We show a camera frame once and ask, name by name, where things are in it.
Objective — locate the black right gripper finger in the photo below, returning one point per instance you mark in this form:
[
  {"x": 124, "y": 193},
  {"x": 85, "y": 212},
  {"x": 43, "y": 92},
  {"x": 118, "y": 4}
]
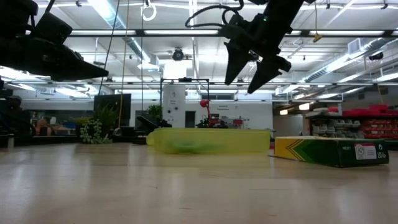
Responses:
[
  {"x": 267, "y": 74},
  {"x": 234, "y": 62}
]

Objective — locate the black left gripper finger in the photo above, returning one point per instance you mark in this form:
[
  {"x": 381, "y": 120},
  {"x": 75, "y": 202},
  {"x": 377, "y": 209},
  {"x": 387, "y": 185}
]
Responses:
[{"x": 77, "y": 70}]

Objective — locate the yellow translucent pencil pouch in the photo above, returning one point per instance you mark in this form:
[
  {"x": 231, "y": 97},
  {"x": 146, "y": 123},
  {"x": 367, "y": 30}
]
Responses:
[{"x": 236, "y": 140}]

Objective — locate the green yellow crayon box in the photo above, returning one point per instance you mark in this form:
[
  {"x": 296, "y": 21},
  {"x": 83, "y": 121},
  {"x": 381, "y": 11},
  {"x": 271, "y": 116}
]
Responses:
[{"x": 326, "y": 152}]

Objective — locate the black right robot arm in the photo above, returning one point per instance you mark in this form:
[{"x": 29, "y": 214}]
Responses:
[{"x": 286, "y": 3}]

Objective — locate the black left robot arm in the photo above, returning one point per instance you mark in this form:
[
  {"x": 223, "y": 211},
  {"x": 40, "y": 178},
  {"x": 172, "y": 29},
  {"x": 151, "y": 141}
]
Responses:
[{"x": 15, "y": 15}]

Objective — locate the black monitor screen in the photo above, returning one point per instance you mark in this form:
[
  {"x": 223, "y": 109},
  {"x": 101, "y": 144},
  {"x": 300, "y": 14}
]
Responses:
[{"x": 112, "y": 101}]

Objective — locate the red robot figure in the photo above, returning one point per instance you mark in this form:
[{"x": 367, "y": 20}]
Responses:
[{"x": 204, "y": 103}]

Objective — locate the small artificial green plant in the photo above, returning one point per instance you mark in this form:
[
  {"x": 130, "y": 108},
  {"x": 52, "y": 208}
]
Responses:
[{"x": 93, "y": 130}]

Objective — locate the person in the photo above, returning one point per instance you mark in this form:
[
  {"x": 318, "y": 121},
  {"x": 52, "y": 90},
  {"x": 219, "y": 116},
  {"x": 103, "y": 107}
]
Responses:
[{"x": 43, "y": 126}]

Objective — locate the white cabinet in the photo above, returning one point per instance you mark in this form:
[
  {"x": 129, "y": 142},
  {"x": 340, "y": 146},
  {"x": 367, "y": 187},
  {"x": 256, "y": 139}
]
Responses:
[{"x": 174, "y": 105}]

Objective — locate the leafy green potted plant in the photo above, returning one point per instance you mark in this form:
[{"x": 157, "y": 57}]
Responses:
[{"x": 154, "y": 111}]

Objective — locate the shelf with red bins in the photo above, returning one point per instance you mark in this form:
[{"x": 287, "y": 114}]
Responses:
[{"x": 373, "y": 112}]

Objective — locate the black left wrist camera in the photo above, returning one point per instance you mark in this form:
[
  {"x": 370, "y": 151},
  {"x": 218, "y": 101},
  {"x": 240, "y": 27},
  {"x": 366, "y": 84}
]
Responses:
[{"x": 53, "y": 28}]

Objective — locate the black aluminium table frame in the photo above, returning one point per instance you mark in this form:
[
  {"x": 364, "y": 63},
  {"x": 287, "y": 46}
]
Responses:
[{"x": 62, "y": 140}]

